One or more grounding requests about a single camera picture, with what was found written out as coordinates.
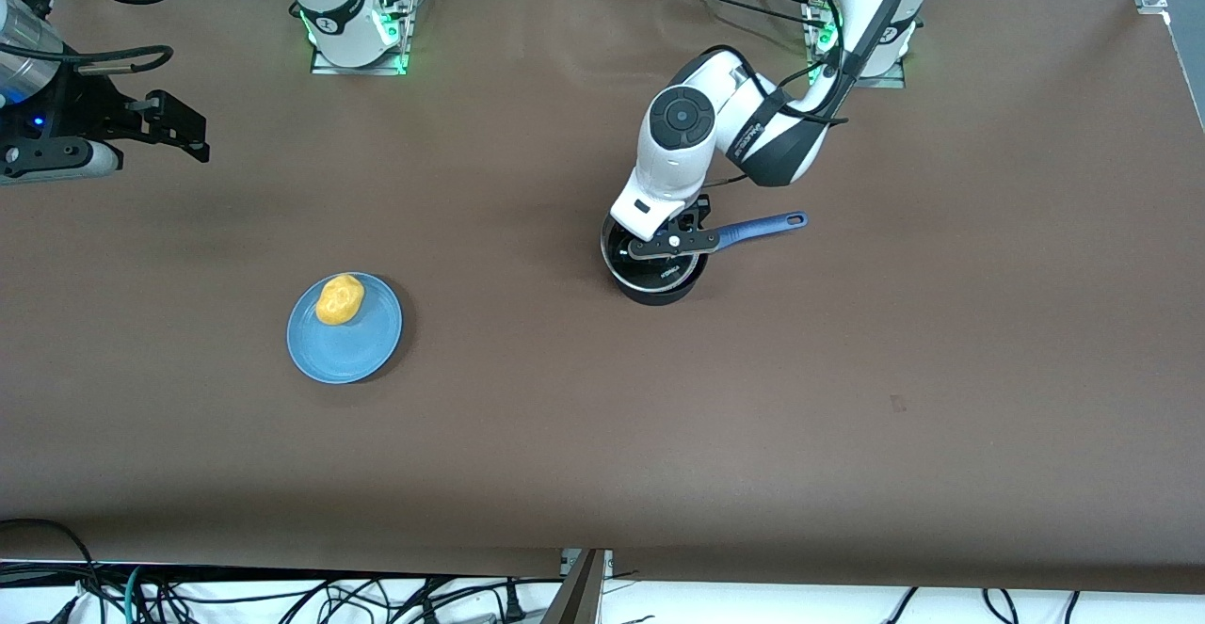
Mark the glass lid with blue knob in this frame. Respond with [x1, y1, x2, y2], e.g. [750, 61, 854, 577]
[600, 213, 709, 293]

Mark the yellow potato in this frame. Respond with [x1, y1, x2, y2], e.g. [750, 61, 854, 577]
[314, 273, 366, 326]

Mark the brown table cover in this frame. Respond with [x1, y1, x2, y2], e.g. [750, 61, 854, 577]
[0, 0, 1205, 597]

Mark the blue round plate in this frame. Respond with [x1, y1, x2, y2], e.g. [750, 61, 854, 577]
[286, 272, 404, 385]

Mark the black saucepan with blue handle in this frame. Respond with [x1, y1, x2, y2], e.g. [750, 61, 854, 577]
[614, 211, 809, 307]

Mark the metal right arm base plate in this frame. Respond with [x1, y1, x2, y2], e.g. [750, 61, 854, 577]
[310, 0, 413, 77]

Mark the long black table cable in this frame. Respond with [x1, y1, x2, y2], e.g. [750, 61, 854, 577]
[648, 0, 829, 32]

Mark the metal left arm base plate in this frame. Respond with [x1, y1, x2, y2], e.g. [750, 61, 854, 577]
[802, 0, 908, 89]

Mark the silver metal bracket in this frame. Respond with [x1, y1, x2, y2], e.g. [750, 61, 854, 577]
[559, 549, 615, 581]

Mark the aluminium frame post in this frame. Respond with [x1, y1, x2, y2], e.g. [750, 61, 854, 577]
[540, 549, 609, 624]

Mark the black looped floor cable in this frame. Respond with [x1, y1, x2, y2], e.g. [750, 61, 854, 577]
[0, 518, 107, 624]

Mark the teal floor cable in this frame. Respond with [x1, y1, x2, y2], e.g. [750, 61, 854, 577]
[124, 565, 157, 624]

